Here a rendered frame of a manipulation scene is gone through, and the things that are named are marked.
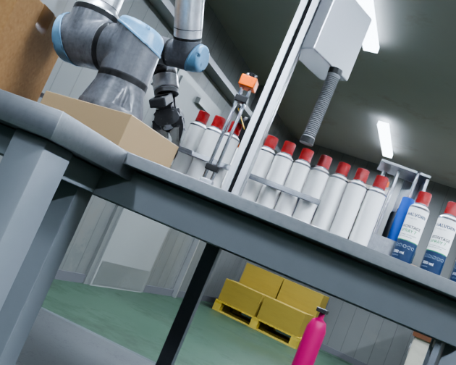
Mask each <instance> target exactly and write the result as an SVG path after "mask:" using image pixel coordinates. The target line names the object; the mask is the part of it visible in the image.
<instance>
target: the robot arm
mask: <svg viewBox="0 0 456 365"><path fill-rule="evenodd" d="M123 1H124V0H77V1H76V2H75V4H74V6H73V8H72V11H71V12H65V13H62V14H61V15H59V16H58V17H57V18H56V19H55V21H54V24H53V27H52V32H51V38H52V43H53V44H54V50H55V52H56V54H57V55H58V56H59V58H60V59H62V60H63V61H65V62H68V63H70V64H73V65H74V66H77V67H86V68H89V69H92V70H97V71H98V73H97V75H96V78H95V79H94V80H93V81H92V83H91V84H90V85H89V86H88V87H87V88H86V89H85V91H84V92H83V94H82V95H80V97H79V98H78V100H81V101H86V102H88V103H92V104H96V105H99V106H103V107H106V108H109V109H114V110H117V111H120V112H124V113H127V114H131V115H133V116H134V117H136V118H138V119H139V120H140V121H141V122H142V121H143V105H144V97H145V94H146V91H147V90H148V86H149V84H150V82H151V78H153V82H152V83H151V85H152V86H153V90H154V97H153V98H151V99H149V105H150V108H156V112H155V113H154V114H153V115H154V116H155V117H154V121H152V123H153V130H155V131H156V132H157V133H159V134H160V135H162V136H164V137H165V138H166V139H168V138H169V134H170V136H171V138H172V143H174V144H177V145H178V146H181V137H182V134H183V133H184V131H186V129H185V116H184V114H183V113H182V111H181V110H180V108H178V107H177V96H178V95H179V90H178V89H179V82H178V76H177V68H178V69H181V70H185V71H190V72H202V71H204V69H205V68H206V67H207V65H208V61H209V50H208V47H207V46H204V45H203V44H201V37H202V28H203V10H204V0H175V10H174V37H173V38H167V37H163V36H160V35H159V34H158V33H157V32H156V31H155V30H154V29H153V28H152V27H150V26H149V25H147V24H145V23H144V22H142V21H140V20H138V19H136V18H134V17H131V16H128V15H122V16H121V17H120V18H119V17H118V14H119V11H120V9H121V6H122V4H123Z"/></svg>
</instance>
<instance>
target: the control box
mask: <svg viewBox="0 0 456 365"><path fill-rule="evenodd" d="M371 21H372V19H371V18H370V17H369V16H368V14H367V13H366V12H365V10H364V9H363V8H362V7H361V5H359V3H358V2H357V1H356V0H320V2H319V5H318V7H317V10H316V13H315V14H314V16H313V19H312V22H311V24H310V27H309V29H308V32H307V33H306V36H305V38H304V41H303V43H302V46H301V47H300V57H299V60H300V61H301V62H302V63H303V64H304V65H305V66H306V67H307V68H308V69H309V70H310V71H311V72H312V73H313V74H314V75H316V76H317V77H318V78H319V79H320V80H325V79H326V76H327V72H328V71H329V68H330V67H338V68H340V69H341V70H342V71H343V73H342V76H341V78H340V79H339V81H347V80H348V78H349V76H350V73H351V71H352V68H353V65H354V63H355V60H356V59H357V56H358V53H359V51H360V48H361V46H362V44H363V41H364V38H365V36H366V33H367V32H368V29H369V26H370V24H371Z"/></svg>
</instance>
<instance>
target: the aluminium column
mask: <svg viewBox="0 0 456 365"><path fill-rule="evenodd" d="M319 2H320V0H301V1H300V4H299V7H298V8H297V11H296V13H295V16H294V18H293V20H292V23H291V25H290V28H289V30H288V32H287V35H286V37H285V39H284V42H283V44H282V47H281V48H280V51H279V53H278V56H277V58H276V61H275V63H274V66H273V67H272V70H271V72H270V75H269V77H268V80H267V81H266V84H265V86H264V88H263V91H262V94H261V96H260V98H259V100H258V103H257V105H256V108H255V110H254V112H253V115H252V117H251V119H250V122H249V124H248V127H247V129H246V131H245V134H244V136H243V138H242V140H241V143H240V145H239V148H238V150H237V153H236V154H235V157H234V159H233V162H232V164H231V167H230V168H229V171H228V173H227V176H226V178H225V181H224V183H223V185H222V187H221V189H223V190H226V191H228V192H230V193H234V194H235V195H238V196H241V195H242V192H243V191H244V188H245V186H246V183H247V181H248V178H249V177H250V173H251V171H252V169H253V166H254V164H255V162H256V159H257V157H258V155H259V152H260V150H261V147H262V145H263V142H264V141H265V138H266V135H267V133H268V131H269V128H270V126H271V123H272V121H273V119H274V116H275V114H276V111H277V109H278V107H279V104H280V102H281V100H282V97H283V95H284V92H285V90H286V88H287V85H288V83H289V81H290V78H291V76H292V74H293V71H294V69H295V66H296V64H297V61H298V59H299V57H300V47H301V46H302V43H303V41H304V38H305V36H306V33H307V32H308V29H309V27H310V24H311V22H312V19H313V16H314V14H315V13H316V10H317V7H318V5H319Z"/></svg>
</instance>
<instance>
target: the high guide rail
mask: <svg viewBox="0 0 456 365"><path fill-rule="evenodd" d="M175 145H176V146H178V145H177V144H175ZM178 147H179V148H178V149H177V150H178V151H179V152H182V153H184V154H187V155H189V156H192V157H195V158H197V159H200V160H202V161H206V162H208V161H209V159H210V157H208V156H205V155H203V154H199V153H197V152H195V151H192V150H190V149H187V148H184V147H182V146H178ZM217 162H218V160H215V159H214V160H213V162H212V164H213V165H215V166H216V163H217ZM219 167H221V168H223V169H226V170H228V171H229V168H230V167H231V165H228V164H225V163H224V162H221V164H220V166H219ZM249 179H251V180H254V181H256V182H259V183H262V184H264V185H267V186H269V187H272V188H275V189H277V190H280V191H282V192H285V193H288V194H290V195H292V196H295V197H298V198H301V199H303V200H305V201H308V202H311V203H312V204H315V205H318V206H319V204H320V203H321V200H319V199H317V198H314V197H311V196H308V195H306V194H304V193H301V192H298V191H296V190H293V189H291V188H288V187H285V186H283V185H280V184H278V183H275V182H272V181H270V180H267V179H265V178H262V177H259V176H257V175H254V174H252V173H250V177H249Z"/></svg>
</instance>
